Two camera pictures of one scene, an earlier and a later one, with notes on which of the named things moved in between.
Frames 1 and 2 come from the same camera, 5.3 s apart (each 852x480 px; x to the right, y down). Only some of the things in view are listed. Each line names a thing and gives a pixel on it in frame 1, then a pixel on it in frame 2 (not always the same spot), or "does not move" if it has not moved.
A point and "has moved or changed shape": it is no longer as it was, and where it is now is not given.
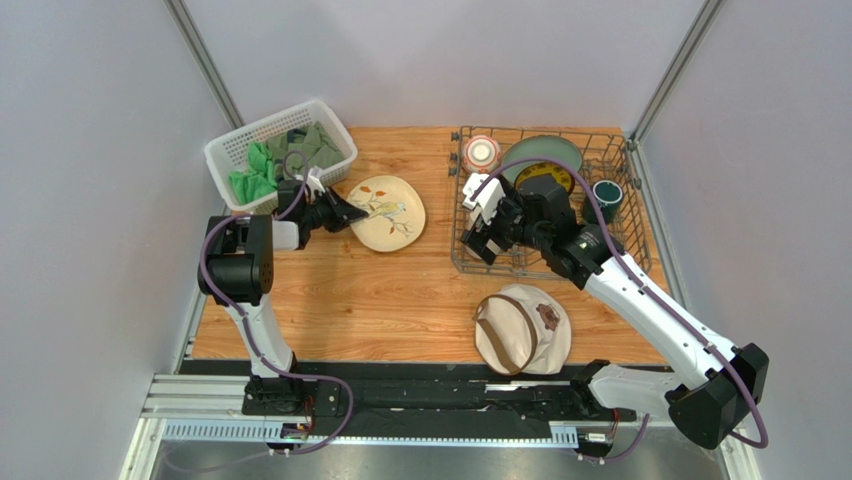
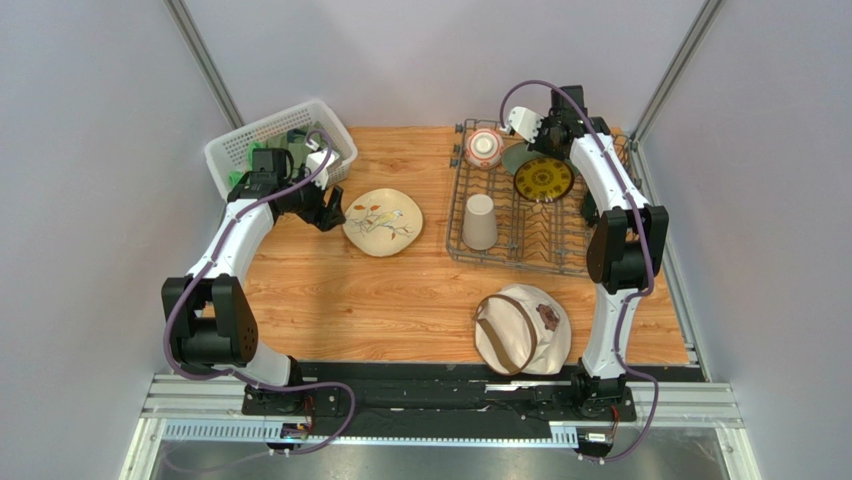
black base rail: (422, 392) does not move
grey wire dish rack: (598, 167) does not move
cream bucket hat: (522, 330) does not move
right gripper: (485, 235) → (548, 135)
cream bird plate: (396, 213) has moved or changed shape
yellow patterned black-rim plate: (564, 176) does not move
